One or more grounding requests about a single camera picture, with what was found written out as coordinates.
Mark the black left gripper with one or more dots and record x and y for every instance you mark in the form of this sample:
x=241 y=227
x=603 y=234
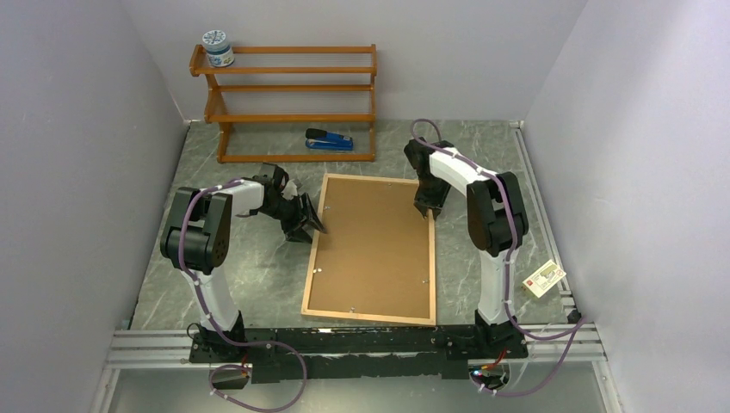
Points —
x=293 y=230

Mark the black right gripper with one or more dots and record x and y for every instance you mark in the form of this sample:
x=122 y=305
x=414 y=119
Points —
x=423 y=204

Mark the light wooden picture frame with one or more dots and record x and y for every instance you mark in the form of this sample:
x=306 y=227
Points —
x=371 y=319

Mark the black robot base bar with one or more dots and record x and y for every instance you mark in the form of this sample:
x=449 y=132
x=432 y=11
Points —
x=273 y=355

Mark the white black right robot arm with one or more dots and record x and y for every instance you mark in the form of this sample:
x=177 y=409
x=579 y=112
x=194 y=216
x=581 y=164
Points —
x=496 y=224

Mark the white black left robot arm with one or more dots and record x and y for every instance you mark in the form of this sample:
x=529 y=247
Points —
x=197 y=235

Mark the blue black stapler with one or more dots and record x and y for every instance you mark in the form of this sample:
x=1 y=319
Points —
x=318 y=139

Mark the orange wooden shelf rack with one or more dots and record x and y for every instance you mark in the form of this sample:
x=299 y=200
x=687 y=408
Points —
x=291 y=84

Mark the small white red box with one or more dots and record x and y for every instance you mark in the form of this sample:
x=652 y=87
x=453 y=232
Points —
x=547 y=276

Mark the white blue lidded jar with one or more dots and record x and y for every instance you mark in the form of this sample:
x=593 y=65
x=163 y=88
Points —
x=217 y=48

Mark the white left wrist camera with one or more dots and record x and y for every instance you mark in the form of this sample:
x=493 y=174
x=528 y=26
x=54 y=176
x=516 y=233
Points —
x=291 y=189

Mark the aluminium rail frame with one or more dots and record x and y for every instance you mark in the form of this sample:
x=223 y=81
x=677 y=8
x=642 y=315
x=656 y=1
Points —
x=301 y=272

